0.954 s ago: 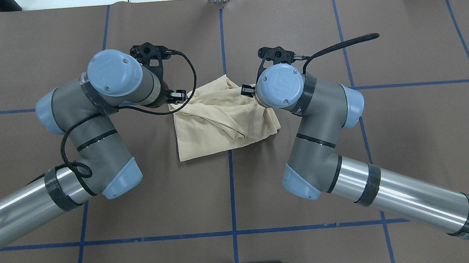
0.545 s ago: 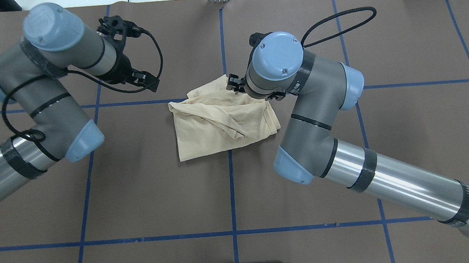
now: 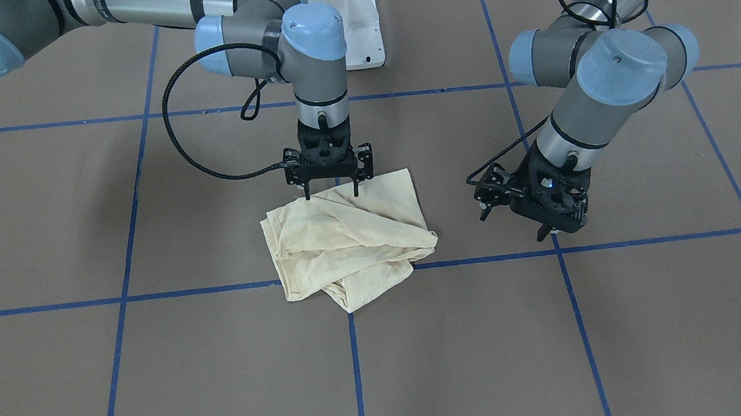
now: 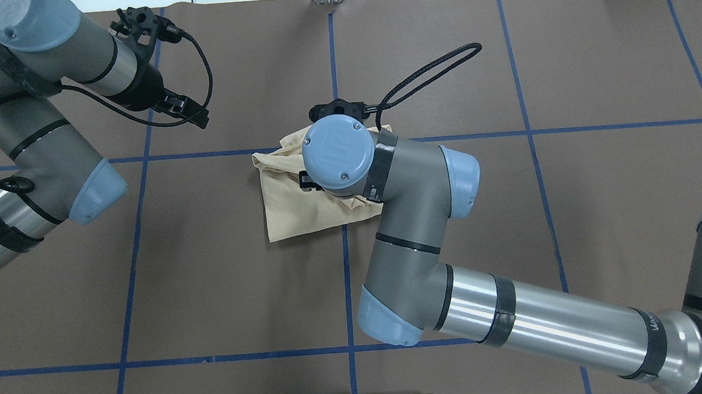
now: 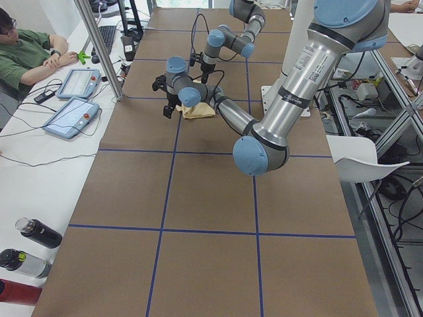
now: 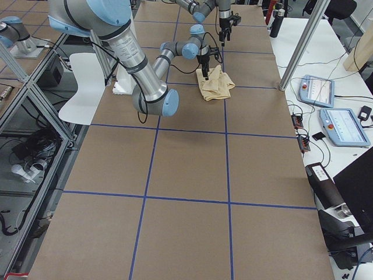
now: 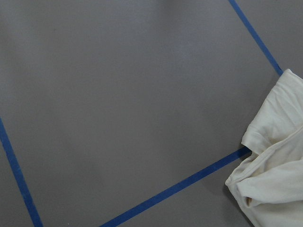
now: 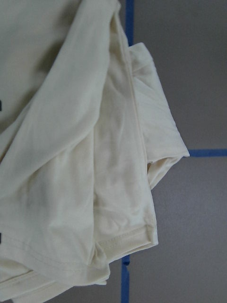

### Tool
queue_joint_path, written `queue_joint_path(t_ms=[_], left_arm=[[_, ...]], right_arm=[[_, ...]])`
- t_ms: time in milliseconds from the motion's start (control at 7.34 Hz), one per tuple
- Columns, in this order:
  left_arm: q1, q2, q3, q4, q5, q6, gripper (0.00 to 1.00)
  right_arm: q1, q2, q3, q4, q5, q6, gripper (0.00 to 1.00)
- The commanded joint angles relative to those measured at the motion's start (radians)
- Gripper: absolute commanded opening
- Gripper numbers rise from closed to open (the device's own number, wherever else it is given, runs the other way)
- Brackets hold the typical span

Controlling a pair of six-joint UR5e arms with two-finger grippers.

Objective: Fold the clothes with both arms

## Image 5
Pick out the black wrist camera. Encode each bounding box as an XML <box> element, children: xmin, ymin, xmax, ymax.
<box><xmin>152</xmin><ymin>75</ymin><xmax>167</xmax><ymax>92</ymax></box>
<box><xmin>189</xmin><ymin>52</ymin><xmax>203</xmax><ymax>67</ymax></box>

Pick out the black water bottle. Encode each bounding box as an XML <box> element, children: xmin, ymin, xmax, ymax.
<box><xmin>15</xmin><ymin>217</ymin><xmax>62</xmax><ymax>249</ymax></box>

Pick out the lower blue teach pendant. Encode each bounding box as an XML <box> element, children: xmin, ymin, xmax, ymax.
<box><xmin>42</xmin><ymin>97</ymin><xmax>100</xmax><ymax>139</ymax></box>

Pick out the red bottle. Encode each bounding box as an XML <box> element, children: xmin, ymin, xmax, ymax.
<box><xmin>1</xmin><ymin>279</ymin><xmax>42</xmax><ymax>306</ymax></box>

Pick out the black keyboard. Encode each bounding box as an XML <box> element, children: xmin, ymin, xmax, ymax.
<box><xmin>98</xmin><ymin>25</ymin><xmax>116</xmax><ymax>54</ymax></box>

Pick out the white curved plastic chair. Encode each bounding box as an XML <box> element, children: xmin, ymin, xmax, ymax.
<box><xmin>327</xmin><ymin>135</ymin><xmax>410</xmax><ymax>183</ymax></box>

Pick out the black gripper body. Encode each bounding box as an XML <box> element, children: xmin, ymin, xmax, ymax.
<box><xmin>167</xmin><ymin>92</ymin><xmax>180</xmax><ymax>107</ymax></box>
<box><xmin>200</xmin><ymin>61</ymin><xmax>215</xmax><ymax>76</ymax></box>

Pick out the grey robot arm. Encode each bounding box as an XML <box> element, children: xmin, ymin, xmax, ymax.
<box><xmin>152</xmin><ymin>1</ymin><xmax>391</xmax><ymax>176</ymax></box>
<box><xmin>198</xmin><ymin>1</ymin><xmax>266</xmax><ymax>84</ymax></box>

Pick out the person in green shirt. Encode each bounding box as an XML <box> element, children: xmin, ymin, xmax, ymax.
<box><xmin>1</xmin><ymin>9</ymin><xmax>78</xmax><ymax>100</ymax></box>

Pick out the grey aluminium frame post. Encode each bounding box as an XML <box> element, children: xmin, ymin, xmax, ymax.
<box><xmin>74</xmin><ymin>0</ymin><xmax>124</xmax><ymax>101</ymax></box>

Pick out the upper blue teach pendant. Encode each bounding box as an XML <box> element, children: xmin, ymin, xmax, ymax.
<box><xmin>56</xmin><ymin>69</ymin><xmax>101</xmax><ymax>100</ymax></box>

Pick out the grey bottle green lid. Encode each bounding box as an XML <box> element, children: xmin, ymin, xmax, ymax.
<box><xmin>1</xmin><ymin>248</ymin><xmax>52</xmax><ymax>279</ymax></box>

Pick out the blue teach pendant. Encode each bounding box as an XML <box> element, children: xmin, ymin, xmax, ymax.
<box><xmin>56</xmin><ymin>69</ymin><xmax>101</xmax><ymax>100</ymax></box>
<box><xmin>42</xmin><ymin>97</ymin><xmax>100</xmax><ymax>139</ymax></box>

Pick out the cream long-sleeve printed shirt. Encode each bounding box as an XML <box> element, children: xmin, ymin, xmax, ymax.
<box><xmin>176</xmin><ymin>102</ymin><xmax>215</xmax><ymax>120</ymax></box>

